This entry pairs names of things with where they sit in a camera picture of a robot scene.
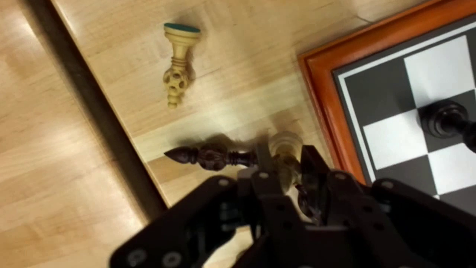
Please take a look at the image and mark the dark chess piece on board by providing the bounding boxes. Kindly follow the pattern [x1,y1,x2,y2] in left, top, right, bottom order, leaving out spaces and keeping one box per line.
[421,101,476,153]

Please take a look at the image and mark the lying dark chess piece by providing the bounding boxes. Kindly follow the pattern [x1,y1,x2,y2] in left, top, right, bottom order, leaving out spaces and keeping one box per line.
[165,134,257,171]

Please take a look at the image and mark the wooden framed chess board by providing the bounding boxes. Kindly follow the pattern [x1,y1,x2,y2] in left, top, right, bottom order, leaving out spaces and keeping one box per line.
[300,0,476,207]

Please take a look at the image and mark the lying yellow skull chess piece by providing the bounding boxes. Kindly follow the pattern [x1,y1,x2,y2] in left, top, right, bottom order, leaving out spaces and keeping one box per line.
[162,22,201,107]

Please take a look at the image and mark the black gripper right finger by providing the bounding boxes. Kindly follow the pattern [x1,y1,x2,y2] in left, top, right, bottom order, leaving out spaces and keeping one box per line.
[297,144,330,223]

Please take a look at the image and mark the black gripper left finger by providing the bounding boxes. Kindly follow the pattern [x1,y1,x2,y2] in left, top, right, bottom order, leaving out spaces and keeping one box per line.
[238,140,287,238]

